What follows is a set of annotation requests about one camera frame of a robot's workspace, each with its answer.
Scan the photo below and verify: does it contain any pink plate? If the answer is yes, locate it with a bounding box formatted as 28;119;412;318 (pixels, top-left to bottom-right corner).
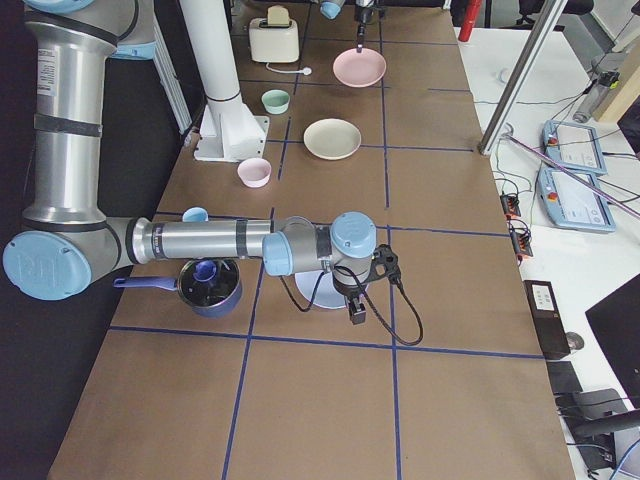
332;48;387;88

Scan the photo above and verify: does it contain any cream toaster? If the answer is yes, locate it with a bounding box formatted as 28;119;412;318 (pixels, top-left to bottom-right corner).
248;18;300;63

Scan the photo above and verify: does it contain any orange connector block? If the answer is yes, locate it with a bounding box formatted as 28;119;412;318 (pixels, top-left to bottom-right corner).
500;193;521;219

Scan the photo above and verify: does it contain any cream plate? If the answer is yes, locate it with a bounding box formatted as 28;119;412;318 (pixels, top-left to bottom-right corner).
303;118;361;160

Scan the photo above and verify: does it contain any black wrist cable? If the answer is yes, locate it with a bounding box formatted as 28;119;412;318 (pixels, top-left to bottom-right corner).
279;259;425;346

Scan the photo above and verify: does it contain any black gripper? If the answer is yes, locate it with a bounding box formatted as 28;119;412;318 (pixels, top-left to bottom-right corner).
332;264;371;299
354;0;376;53

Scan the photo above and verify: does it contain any reacher grabber stick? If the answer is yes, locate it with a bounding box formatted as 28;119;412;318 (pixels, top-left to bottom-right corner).
504;133;640;219

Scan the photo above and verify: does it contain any green bowl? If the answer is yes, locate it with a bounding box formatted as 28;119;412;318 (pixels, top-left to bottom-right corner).
261;89;290;115

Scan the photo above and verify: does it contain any teach pendant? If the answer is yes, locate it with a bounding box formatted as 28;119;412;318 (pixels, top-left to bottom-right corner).
542;120;607;176
537;167;616;233

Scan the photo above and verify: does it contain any aluminium frame post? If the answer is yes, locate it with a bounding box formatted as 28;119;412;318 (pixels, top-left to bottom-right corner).
478;0;568;155

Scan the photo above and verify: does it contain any dark blue saucepan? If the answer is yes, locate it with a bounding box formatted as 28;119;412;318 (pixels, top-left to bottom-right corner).
113;258;243;318

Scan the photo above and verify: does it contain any bread slice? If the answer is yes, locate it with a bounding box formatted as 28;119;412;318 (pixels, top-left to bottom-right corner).
266;5;291;28

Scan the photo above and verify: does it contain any teach pendant near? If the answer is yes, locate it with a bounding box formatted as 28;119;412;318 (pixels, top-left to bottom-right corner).
537;167;616;233

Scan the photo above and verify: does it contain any grey water bottle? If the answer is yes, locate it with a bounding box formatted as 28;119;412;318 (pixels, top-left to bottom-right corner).
573;70;620;123

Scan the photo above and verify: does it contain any red cylinder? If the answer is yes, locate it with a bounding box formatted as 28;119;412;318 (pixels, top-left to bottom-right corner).
458;0;484;43

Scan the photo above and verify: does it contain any teach pendant far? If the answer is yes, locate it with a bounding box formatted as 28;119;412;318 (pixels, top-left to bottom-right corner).
542;120;607;176

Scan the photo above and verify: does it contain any blue plate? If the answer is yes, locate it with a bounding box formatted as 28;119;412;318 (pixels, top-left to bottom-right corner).
294;270;346;310

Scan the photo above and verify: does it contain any light blue cup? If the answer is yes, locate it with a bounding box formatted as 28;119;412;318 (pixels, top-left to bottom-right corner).
181;207;209;223

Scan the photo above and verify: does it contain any white toaster plug cable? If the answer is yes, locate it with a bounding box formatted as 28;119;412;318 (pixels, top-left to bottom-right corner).
264;61;313;77

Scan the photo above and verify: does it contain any black box device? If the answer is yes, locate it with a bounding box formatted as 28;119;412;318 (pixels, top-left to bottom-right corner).
523;280;570;360

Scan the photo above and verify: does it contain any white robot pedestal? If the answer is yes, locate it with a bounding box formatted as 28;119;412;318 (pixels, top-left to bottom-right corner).
180;0;269;163

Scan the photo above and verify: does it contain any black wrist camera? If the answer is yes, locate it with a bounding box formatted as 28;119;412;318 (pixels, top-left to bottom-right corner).
368;244;402;286

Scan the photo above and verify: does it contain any pink bowl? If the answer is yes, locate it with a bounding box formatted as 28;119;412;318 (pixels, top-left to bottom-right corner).
237;158;272;188

